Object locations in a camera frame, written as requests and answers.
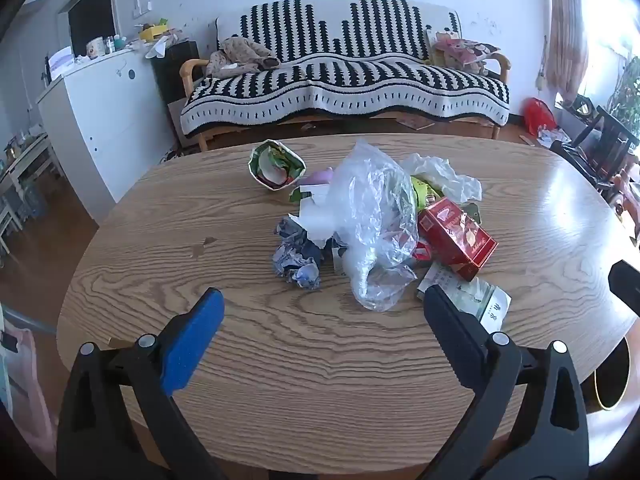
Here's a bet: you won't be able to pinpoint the white cabinet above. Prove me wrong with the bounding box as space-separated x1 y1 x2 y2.
37 42 176 226

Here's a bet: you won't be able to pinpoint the pink child toy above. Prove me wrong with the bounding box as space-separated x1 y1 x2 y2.
612 160 640 221

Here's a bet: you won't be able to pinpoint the pink cloth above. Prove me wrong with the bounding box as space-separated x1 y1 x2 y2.
0 305 56 456

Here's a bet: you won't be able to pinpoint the black chair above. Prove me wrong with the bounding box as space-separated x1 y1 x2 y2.
577 105 640 201

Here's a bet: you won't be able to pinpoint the checked beige curtain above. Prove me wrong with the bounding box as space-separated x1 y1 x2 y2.
545 0 588 106

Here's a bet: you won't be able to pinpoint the beige clothes pile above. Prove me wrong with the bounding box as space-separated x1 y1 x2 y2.
206 37 281 80

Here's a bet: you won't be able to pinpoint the pink printed cushion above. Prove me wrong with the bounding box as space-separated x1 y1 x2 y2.
432 32 501 68

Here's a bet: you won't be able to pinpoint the crumpled blue grey paper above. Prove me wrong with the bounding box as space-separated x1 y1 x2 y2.
272 242 323 291
274 215 326 253

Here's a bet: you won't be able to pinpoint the green potted plant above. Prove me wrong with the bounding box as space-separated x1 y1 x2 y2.
607 55 640 136

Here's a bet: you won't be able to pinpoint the black white striped sofa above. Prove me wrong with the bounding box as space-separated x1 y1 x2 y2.
180 0 511 136

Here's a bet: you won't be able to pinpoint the white paper sheets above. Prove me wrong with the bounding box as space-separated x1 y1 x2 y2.
47 46 76 81

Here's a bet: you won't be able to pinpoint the black crate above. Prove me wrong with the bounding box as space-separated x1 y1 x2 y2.
152 40 201 106

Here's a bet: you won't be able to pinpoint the flat cardboard piece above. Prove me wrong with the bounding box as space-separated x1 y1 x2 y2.
397 115 436 131

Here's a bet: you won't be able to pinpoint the white green flat packet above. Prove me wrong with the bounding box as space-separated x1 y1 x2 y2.
417 262 512 323

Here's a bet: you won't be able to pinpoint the brown cardboard box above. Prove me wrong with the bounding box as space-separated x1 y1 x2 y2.
167 97 201 151

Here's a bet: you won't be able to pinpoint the wooden sofa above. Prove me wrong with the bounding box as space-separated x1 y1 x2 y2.
180 52 512 153

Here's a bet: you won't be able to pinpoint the red plastic bag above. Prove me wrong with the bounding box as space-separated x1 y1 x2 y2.
522 97 557 136

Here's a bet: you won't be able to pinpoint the white side shelf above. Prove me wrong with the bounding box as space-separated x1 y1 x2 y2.
0 132 56 256

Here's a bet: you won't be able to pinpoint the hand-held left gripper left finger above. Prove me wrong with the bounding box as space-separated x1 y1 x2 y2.
56 287 226 480

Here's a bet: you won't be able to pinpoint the crumpled white papers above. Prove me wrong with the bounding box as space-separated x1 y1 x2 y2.
537 127 571 146

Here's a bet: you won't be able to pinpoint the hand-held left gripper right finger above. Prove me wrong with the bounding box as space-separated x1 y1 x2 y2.
422 284 588 480

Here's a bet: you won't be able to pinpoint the black gold-rimmed waste bin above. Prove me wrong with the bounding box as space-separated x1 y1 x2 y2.
594 335 632 411

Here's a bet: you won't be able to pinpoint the clear plastic bag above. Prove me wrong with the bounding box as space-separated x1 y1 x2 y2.
332 140 420 312

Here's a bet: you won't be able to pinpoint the white plastic bag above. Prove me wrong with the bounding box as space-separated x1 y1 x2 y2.
400 152 483 206

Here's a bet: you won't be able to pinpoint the red cardboard box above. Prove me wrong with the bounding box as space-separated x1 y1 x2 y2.
417 196 499 282

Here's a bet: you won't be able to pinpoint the torn white green carton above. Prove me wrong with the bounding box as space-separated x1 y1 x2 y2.
289 183 346 246

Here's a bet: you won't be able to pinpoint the pink wrapper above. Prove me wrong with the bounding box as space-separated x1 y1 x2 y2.
302 167 336 186

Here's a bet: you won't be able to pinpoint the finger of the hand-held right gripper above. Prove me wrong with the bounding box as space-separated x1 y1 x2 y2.
608 260 640 317

